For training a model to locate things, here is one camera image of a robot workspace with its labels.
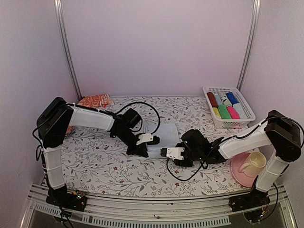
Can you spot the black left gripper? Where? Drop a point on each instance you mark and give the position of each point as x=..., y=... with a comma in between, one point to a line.
x=138, y=150

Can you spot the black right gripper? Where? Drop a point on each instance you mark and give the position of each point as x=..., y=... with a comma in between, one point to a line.
x=182, y=164

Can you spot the light blue terry towel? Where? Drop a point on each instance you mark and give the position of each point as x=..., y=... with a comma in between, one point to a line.
x=169, y=137

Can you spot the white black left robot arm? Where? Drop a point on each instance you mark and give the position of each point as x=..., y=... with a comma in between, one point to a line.
x=58, y=121

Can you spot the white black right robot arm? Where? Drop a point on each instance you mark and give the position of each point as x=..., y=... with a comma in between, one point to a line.
x=283, y=133

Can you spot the orange patterned towel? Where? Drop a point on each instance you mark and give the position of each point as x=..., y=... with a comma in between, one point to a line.
x=94, y=101

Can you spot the pink saucer plate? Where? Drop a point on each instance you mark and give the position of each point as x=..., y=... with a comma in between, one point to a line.
x=241, y=178

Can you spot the yellow rolled towel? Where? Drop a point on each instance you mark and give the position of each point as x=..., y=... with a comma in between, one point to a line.
x=216, y=112

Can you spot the floral table cover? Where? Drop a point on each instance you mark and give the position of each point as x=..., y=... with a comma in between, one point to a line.
x=94, y=162

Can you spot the green rolled towel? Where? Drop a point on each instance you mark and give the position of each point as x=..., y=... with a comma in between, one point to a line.
x=223, y=111

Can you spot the pink rolled towel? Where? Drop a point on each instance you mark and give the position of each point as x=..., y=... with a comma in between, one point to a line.
x=233, y=113

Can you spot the dark red rolled towel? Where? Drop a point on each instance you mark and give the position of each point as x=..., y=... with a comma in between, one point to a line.
x=212, y=100

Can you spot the white perforated plastic basket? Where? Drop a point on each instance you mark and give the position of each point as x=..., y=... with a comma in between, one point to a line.
x=229, y=123

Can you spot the panda print rolled towel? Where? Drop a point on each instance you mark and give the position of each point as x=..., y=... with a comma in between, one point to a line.
x=225, y=100

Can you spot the light blue rolled towel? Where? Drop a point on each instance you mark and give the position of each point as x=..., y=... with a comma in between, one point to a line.
x=218, y=99

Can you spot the cream ceramic mug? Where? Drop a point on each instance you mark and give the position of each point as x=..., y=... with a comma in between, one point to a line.
x=253, y=164

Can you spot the pale blue rolled towel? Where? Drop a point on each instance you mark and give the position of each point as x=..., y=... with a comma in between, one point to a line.
x=239, y=109

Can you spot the dark blue rolled towel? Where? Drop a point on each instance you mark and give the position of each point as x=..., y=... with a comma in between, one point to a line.
x=232, y=98

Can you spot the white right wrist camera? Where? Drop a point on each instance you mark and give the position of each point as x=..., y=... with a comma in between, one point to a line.
x=174, y=153

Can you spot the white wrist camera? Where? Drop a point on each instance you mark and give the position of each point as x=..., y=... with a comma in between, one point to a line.
x=148, y=138
x=174, y=153

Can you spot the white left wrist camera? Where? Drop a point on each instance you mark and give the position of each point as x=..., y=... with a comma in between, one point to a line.
x=148, y=138

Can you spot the aluminium front rail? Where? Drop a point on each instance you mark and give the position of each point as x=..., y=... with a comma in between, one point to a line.
x=106, y=211

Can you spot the left aluminium frame post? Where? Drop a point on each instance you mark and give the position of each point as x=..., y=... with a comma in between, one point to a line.
x=64, y=39

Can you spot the aluminium frame post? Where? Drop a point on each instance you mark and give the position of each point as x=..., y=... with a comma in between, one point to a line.
x=64, y=39
x=250, y=43

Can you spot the right aluminium frame post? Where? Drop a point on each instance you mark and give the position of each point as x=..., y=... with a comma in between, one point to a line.
x=250, y=43

